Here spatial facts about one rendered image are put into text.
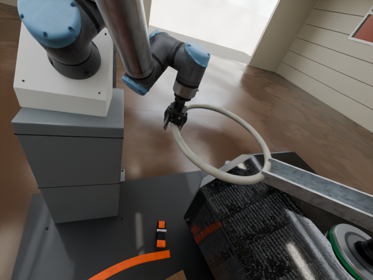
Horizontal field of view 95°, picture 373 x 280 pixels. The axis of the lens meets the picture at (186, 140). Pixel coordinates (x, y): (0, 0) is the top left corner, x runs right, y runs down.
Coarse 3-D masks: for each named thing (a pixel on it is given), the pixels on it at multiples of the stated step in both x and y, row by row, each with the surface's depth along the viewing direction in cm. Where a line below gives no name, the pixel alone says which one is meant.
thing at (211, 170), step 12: (192, 108) 87; (204, 108) 92; (216, 108) 93; (240, 120) 93; (252, 132) 89; (180, 144) 63; (264, 144) 83; (192, 156) 60; (264, 156) 79; (204, 168) 59; (264, 168) 70; (228, 180) 59; (240, 180) 60; (252, 180) 62
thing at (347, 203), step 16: (272, 160) 73; (272, 176) 64; (288, 176) 70; (304, 176) 68; (320, 176) 65; (288, 192) 62; (304, 192) 59; (320, 192) 63; (336, 192) 63; (352, 192) 60; (336, 208) 55; (352, 208) 52; (368, 208) 58; (368, 224) 51
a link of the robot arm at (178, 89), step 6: (174, 84) 62; (180, 84) 59; (174, 90) 62; (180, 90) 61; (186, 90) 60; (192, 90) 61; (198, 90) 64; (180, 96) 62; (186, 96) 62; (192, 96) 63
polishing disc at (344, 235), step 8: (344, 224) 67; (336, 232) 63; (344, 232) 64; (352, 232) 65; (360, 232) 67; (336, 240) 61; (344, 240) 62; (352, 240) 63; (360, 240) 64; (344, 248) 59; (352, 248) 60; (344, 256) 57; (352, 256) 57; (352, 264) 55; (360, 264) 56; (368, 264) 57; (360, 272) 54; (368, 272) 54
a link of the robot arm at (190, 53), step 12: (180, 48) 55; (192, 48) 52; (204, 48) 57; (180, 60) 55; (192, 60) 54; (204, 60) 54; (180, 72) 58; (192, 72) 56; (204, 72) 59; (192, 84) 59
